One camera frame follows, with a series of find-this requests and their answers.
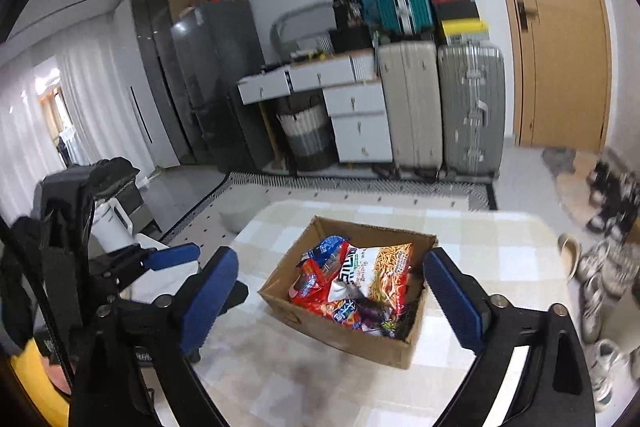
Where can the black storage box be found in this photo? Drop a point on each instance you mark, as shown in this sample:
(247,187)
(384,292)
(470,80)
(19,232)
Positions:
(350,41)

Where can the white kettle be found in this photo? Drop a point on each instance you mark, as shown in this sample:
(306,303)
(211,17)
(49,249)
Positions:
(112,227)

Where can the red cone snack bag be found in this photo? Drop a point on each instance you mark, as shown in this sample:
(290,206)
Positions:
(345,311)

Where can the black white patterned rug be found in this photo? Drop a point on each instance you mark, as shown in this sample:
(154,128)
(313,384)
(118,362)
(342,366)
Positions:
(350,187)

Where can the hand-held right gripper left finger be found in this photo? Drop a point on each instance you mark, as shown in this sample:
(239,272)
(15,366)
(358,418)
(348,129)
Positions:
(210,302)

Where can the oval mirror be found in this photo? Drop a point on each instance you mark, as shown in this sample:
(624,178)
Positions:
(300,27)

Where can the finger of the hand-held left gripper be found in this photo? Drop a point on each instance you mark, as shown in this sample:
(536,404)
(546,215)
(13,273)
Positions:
(236,296)
(170,257)

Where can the pile of floor shoes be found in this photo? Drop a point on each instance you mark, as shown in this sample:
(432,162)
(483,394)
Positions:
(605,267)

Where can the red cookie packet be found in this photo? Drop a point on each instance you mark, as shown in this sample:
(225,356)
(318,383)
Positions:
(310,289)

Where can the purple candy bag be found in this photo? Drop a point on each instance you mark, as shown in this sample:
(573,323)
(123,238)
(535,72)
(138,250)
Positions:
(387,324)

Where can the cream suitcase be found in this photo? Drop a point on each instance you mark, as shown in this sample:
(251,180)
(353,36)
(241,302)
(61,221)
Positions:
(410,107)

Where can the yellow black shoe box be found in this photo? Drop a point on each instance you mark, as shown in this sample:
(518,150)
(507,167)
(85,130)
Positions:
(465,31)

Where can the grey refrigerator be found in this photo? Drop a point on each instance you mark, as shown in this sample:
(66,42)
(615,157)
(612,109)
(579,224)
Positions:
(220,72)

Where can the black printed bag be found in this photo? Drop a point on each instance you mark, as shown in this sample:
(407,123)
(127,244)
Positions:
(350,9)

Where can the plain black shoe box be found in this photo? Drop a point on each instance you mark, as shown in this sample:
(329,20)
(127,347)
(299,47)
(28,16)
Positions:
(457,12)

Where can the yellow cloth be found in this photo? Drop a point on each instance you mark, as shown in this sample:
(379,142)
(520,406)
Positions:
(35,382)

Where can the woven laundry basket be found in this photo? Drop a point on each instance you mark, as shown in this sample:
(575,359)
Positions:
(305,137)

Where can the wooden door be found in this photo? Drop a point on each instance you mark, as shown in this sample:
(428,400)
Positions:
(560,32)

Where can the beige door mat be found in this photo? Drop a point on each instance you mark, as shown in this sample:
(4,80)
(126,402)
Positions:
(575,192)

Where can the black cloth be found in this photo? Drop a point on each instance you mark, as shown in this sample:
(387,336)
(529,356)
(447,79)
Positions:
(117,177)

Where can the noodle stick snack bag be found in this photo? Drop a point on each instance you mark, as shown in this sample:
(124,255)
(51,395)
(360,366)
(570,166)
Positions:
(385,267)

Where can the white desk with drawers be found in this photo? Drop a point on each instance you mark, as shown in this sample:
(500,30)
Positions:
(355,117)

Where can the silver suitcase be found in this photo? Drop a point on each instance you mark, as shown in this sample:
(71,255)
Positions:
(470,107)

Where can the checked tablecloth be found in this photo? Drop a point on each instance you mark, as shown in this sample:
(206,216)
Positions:
(500,232)

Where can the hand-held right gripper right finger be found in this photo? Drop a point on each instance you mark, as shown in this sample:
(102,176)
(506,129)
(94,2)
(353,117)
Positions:
(452,297)

